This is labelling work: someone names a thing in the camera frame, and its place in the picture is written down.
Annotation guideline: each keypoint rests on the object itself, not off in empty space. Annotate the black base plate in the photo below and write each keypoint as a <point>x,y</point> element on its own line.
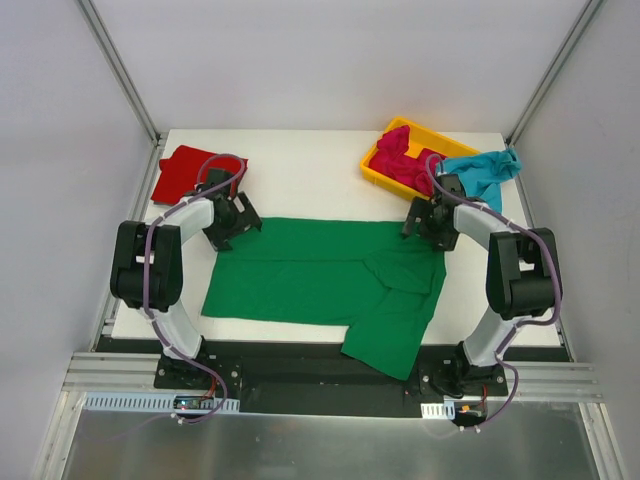
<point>250,372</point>

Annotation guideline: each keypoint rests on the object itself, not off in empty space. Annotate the green t shirt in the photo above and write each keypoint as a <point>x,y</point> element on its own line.
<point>361,275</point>

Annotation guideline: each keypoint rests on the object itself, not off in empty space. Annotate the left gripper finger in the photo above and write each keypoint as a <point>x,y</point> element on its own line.
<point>219,243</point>
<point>247,217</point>

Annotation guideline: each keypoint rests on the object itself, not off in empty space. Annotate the left aluminium frame post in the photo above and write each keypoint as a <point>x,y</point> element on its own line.
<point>109,50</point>

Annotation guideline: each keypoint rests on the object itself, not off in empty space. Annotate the white cable duct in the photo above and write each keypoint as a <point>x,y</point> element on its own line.
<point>158,403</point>
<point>450,410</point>

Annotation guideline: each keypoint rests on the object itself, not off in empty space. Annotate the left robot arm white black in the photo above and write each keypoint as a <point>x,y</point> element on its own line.
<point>147,272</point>

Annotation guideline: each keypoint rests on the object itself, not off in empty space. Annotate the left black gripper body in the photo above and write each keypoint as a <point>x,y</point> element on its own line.
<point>236,226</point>

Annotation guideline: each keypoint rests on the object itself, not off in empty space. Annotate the yellow plastic bin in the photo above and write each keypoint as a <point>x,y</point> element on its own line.
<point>420,137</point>

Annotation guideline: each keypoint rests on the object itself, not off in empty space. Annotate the magenta t shirt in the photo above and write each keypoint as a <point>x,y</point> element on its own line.
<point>402,174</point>

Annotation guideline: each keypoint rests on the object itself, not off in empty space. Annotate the aluminium frame post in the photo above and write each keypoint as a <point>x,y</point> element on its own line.
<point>109,50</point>
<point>586,16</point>

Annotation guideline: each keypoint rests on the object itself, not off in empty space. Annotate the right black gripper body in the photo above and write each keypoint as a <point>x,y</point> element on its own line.
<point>423,225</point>

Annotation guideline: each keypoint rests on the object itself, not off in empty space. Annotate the right aluminium frame post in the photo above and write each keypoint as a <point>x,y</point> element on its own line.
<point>586,16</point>

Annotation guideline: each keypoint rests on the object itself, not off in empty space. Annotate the folded red t shirt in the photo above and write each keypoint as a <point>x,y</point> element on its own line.
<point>185,169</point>

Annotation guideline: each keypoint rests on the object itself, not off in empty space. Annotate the right aluminium side rail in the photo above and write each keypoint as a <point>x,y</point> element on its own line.
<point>548,256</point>

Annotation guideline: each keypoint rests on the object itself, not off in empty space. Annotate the left aluminium side rail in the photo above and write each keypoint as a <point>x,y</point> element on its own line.
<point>125,277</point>

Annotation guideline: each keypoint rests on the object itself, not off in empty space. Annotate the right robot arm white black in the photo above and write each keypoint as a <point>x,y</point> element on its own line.
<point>522,279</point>

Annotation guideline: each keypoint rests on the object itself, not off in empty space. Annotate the aluminium side rail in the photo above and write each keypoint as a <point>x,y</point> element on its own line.
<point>125,277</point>
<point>548,256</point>

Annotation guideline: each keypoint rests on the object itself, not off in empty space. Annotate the left white cable duct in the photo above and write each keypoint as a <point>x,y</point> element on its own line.
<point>158,403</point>

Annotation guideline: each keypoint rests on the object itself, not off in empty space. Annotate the right white cable duct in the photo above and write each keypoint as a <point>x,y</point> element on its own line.
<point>450,410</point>

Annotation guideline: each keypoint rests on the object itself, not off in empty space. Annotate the teal t shirt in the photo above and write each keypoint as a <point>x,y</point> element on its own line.
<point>483,174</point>

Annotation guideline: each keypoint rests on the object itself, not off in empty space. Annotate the front aluminium rail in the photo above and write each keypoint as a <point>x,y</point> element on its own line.
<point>567,382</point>

